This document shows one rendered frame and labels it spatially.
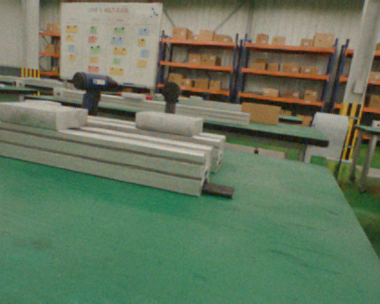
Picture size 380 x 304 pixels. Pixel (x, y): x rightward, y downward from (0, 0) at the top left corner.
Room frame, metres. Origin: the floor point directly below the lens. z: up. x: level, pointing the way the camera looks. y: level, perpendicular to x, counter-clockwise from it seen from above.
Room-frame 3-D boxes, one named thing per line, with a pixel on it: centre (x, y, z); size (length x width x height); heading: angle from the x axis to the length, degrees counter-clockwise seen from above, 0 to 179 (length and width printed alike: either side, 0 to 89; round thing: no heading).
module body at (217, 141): (0.85, 0.30, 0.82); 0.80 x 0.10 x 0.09; 76
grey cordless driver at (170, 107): (1.00, 0.07, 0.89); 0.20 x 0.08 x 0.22; 1
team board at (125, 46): (3.91, 1.20, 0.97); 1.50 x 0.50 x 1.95; 71
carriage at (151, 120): (0.78, 0.06, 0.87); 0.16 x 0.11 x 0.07; 76
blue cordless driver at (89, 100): (1.04, 0.34, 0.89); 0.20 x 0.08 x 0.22; 148
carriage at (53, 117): (0.66, 0.35, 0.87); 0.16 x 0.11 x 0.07; 76
